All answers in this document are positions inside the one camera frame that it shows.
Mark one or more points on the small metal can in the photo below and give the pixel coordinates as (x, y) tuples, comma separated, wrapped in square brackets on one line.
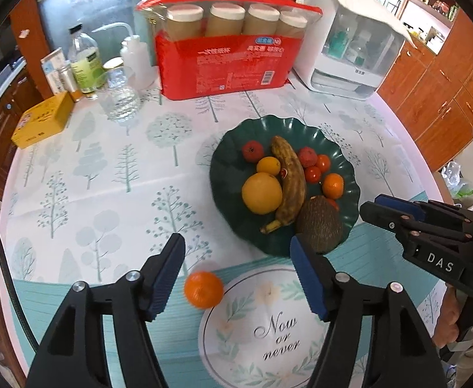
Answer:
[(67, 77)]

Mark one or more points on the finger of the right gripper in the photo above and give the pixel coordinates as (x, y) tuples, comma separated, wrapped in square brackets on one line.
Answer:
[(432, 217), (413, 239)]

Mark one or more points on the small yellow kumquat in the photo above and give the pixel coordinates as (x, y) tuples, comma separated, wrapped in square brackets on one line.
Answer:
[(269, 165)]

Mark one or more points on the clear bottle green label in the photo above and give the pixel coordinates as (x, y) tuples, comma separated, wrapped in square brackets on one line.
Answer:
[(85, 59)]

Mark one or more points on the person right hand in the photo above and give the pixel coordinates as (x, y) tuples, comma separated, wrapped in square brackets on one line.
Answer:
[(446, 330)]

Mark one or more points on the white squeeze bottle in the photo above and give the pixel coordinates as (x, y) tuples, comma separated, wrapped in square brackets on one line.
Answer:
[(135, 56)]

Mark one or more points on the cherry tomato with stem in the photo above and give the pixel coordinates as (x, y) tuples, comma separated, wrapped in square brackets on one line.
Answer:
[(312, 175)]

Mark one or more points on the larger red tomato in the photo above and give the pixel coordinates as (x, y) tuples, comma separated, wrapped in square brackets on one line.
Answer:
[(333, 204)]

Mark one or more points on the red lychee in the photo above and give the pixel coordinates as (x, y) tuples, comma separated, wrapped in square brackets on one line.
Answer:
[(253, 152), (307, 157)]

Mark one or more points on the white countertop sterilizer appliance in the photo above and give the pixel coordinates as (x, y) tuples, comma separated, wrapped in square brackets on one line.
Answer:
[(349, 50)]

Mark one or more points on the small white carton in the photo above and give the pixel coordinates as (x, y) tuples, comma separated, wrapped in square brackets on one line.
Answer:
[(51, 66)]

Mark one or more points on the dark brown avocado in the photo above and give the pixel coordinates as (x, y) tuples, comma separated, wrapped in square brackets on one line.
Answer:
[(320, 224)]

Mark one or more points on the large yellow orange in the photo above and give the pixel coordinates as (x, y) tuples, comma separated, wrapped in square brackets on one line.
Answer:
[(262, 193)]

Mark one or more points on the clear drinking glass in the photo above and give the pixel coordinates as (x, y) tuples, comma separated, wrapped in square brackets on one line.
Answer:
[(116, 93)]

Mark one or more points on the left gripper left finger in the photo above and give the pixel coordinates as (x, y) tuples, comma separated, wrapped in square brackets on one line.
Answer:
[(72, 351)]

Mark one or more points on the mandarin orange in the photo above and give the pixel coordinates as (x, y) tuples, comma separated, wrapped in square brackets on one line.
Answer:
[(333, 186), (203, 290)]

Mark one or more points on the spotted ripe banana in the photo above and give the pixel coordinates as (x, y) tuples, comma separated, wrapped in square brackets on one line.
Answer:
[(294, 186)]

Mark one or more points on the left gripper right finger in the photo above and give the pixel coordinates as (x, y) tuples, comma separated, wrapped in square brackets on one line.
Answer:
[(401, 353)]

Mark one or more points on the red paper cup package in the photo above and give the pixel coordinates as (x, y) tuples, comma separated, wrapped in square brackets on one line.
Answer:
[(213, 47)]

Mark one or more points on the small red tomato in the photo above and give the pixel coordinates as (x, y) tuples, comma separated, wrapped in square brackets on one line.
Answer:
[(323, 163)]

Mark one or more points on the yellow cardboard box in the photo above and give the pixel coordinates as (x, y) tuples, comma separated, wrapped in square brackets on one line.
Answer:
[(43, 120)]

